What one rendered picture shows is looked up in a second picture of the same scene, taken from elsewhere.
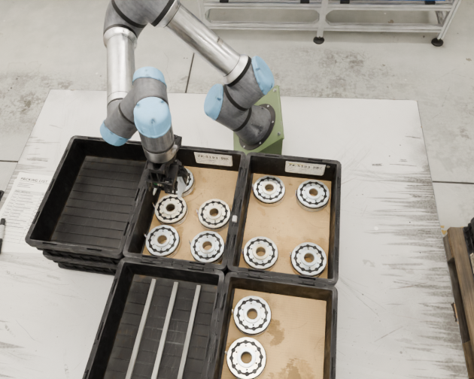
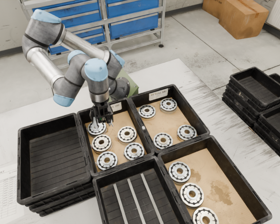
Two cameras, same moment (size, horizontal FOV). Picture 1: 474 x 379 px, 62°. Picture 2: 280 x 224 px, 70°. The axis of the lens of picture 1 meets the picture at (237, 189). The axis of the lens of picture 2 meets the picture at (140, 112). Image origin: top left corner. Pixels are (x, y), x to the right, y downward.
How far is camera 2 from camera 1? 0.41 m
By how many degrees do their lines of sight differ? 21
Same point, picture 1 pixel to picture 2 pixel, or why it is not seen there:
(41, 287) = not seen: outside the picture
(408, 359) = (250, 158)
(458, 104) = not seen: hidden behind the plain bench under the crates
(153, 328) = (130, 211)
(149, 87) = (84, 58)
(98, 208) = (54, 164)
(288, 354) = (208, 182)
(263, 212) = (150, 123)
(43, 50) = not seen: outside the picture
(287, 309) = (192, 161)
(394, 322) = (233, 146)
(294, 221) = (167, 121)
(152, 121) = (100, 69)
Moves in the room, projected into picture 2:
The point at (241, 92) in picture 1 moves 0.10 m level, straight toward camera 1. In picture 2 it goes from (111, 69) to (119, 78)
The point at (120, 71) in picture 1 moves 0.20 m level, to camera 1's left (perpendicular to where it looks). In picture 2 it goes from (51, 66) to (0, 85)
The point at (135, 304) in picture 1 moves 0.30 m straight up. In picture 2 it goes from (110, 204) to (98, 177)
